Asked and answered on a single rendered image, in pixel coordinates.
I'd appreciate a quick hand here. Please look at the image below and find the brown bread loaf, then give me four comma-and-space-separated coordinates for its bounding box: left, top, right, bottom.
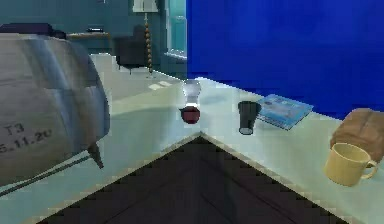
329, 107, 384, 163

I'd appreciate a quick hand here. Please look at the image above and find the dark sofa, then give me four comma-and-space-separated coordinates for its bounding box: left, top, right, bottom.
0, 22, 68, 40

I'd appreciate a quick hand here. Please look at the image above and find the cream mug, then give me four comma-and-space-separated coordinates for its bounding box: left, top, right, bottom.
323, 142, 379, 188

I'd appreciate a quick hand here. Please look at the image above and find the dark armchair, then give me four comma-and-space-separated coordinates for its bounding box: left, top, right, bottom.
112, 24, 149, 75

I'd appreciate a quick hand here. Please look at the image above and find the blue book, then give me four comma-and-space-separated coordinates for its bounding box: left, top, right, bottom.
256, 93, 315, 131

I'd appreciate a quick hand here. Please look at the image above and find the dark wooden side table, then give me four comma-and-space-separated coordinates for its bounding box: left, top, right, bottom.
66, 31, 112, 55

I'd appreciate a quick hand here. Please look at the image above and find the floor lamp with beaded pole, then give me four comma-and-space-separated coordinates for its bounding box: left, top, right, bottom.
132, 0, 160, 80

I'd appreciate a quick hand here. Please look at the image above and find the black cup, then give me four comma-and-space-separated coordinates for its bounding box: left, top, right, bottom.
237, 100, 262, 136

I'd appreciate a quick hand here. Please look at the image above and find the window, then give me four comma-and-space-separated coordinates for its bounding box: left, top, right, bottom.
165, 0, 188, 60

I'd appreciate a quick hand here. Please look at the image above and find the clear wineglass with red base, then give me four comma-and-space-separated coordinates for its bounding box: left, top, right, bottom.
179, 78, 202, 125

